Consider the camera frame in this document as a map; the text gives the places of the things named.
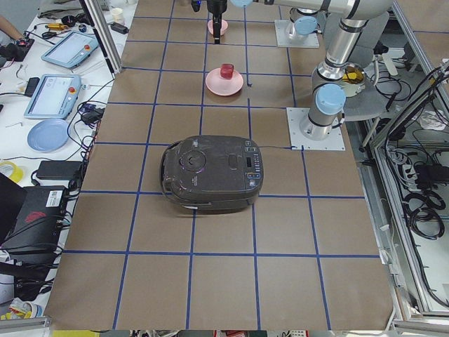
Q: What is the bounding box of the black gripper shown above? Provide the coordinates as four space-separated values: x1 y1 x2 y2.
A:
191 0 227 44

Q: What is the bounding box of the pink bowl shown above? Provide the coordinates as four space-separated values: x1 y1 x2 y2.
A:
207 19 229 35

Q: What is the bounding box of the red apple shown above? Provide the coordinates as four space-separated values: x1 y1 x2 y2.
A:
220 63 234 80

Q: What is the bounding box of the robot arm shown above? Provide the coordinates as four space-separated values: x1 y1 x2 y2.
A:
264 0 393 141
191 0 317 44

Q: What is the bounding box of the pink plate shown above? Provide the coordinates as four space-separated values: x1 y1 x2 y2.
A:
205 68 244 96

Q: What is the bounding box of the blue plate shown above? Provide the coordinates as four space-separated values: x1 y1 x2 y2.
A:
27 119 69 152

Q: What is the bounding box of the blue teach pendant far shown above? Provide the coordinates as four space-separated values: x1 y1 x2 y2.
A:
41 32 99 69

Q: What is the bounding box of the blue teach pendant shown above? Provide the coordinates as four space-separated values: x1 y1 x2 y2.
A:
41 32 99 69
24 74 81 119

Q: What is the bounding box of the dark rice cooker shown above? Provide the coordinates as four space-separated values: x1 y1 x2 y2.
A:
159 135 264 211

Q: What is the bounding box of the blue teach pendant near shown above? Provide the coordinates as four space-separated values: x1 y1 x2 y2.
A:
24 74 81 119

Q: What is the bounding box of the black power adapter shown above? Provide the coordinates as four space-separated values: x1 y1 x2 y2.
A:
36 161 81 180

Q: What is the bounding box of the yellow tape roll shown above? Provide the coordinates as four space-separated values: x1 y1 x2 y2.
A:
0 161 24 183

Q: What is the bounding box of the black computer box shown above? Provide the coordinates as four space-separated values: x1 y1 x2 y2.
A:
1 175 68 263

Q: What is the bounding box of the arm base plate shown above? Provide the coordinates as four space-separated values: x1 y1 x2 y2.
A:
286 107 345 151
274 20 319 48

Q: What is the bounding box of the aluminium frame post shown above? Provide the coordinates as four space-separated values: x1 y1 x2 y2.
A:
79 0 122 74

